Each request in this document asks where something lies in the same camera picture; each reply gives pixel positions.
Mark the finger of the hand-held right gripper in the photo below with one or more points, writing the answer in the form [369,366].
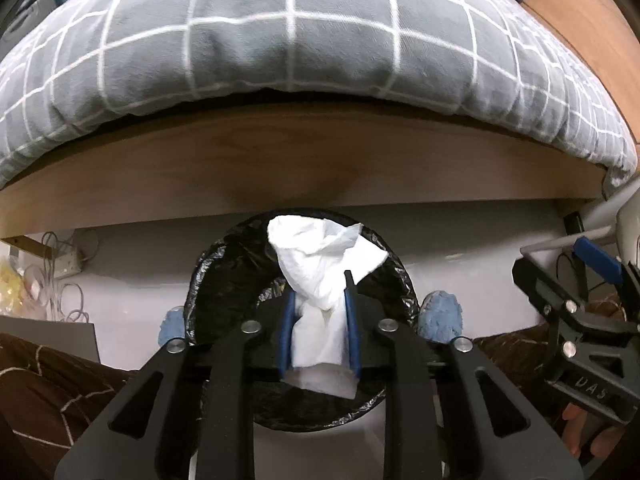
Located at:
[597,257]
[542,290]

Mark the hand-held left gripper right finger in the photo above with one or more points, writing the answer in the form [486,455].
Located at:
[352,330]

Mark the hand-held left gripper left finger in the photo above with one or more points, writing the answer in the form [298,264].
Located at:
[287,330]

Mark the white tissue paper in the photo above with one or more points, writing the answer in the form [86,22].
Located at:
[320,260]

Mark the bin with black bag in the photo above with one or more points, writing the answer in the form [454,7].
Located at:
[225,280]

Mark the person's right hand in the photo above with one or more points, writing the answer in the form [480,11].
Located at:
[575,425]

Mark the white metal rack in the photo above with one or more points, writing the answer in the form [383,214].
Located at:
[627,220]

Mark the white power strip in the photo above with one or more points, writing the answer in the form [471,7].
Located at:
[60,265]

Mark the grey board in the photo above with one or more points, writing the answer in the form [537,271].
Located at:
[50,337]

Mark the wooden headboard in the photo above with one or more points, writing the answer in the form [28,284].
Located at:
[575,10]

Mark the person's left leg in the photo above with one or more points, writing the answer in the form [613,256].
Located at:
[40,400]

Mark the yellow plastic bag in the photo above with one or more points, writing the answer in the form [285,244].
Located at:
[12,285]

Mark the black wall plug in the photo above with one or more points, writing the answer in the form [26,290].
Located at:
[575,222]

